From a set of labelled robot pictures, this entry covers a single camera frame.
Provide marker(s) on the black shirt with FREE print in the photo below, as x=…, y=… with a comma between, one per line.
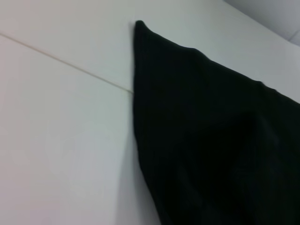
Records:
x=211, y=140

